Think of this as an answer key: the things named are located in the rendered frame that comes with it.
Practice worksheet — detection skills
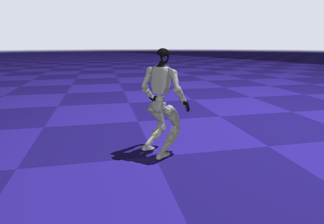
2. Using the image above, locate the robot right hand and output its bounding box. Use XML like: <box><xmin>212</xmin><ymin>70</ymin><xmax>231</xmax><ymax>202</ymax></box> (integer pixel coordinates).
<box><xmin>183</xmin><ymin>102</ymin><xmax>190</xmax><ymax>112</ymax></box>

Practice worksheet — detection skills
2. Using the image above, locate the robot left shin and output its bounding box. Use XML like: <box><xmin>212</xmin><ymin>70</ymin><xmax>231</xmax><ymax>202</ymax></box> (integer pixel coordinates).
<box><xmin>146</xmin><ymin>123</ymin><xmax>163</xmax><ymax>146</ymax></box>

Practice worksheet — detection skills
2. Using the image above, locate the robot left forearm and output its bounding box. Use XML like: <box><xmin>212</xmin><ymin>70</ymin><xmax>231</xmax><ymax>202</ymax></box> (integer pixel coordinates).
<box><xmin>142</xmin><ymin>88</ymin><xmax>154</xmax><ymax>99</ymax></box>

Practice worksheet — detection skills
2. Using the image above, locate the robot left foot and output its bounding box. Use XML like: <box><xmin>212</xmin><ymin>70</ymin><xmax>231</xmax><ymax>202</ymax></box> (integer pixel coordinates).
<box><xmin>141</xmin><ymin>144</ymin><xmax>155</xmax><ymax>151</ymax></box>

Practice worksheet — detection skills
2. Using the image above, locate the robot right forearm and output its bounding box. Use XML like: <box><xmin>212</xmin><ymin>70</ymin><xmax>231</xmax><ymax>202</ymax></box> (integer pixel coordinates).
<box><xmin>177</xmin><ymin>86</ymin><xmax>187</xmax><ymax>104</ymax></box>

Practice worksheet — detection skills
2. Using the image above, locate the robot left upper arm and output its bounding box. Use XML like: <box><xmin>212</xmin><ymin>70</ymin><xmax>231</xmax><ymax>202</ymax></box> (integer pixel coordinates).
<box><xmin>141</xmin><ymin>67</ymin><xmax>152</xmax><ymax>90</ymax></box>

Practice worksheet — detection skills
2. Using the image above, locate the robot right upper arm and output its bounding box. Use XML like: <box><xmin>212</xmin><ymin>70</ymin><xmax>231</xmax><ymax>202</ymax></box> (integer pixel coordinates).
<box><xmin>168</xmin><ymin>68</ymin><xmax>180</xmax><ymax>93</ymax></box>

